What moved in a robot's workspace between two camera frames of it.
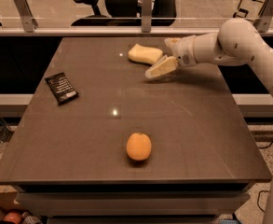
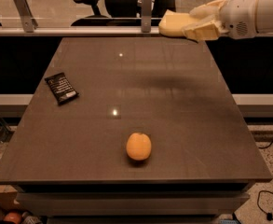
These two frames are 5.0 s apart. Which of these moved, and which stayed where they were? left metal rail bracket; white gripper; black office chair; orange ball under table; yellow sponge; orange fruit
Moved: yellow sponge; white gripper
Stayed: orange fruit; orange ball under table; black office chair; left metal rail bracket
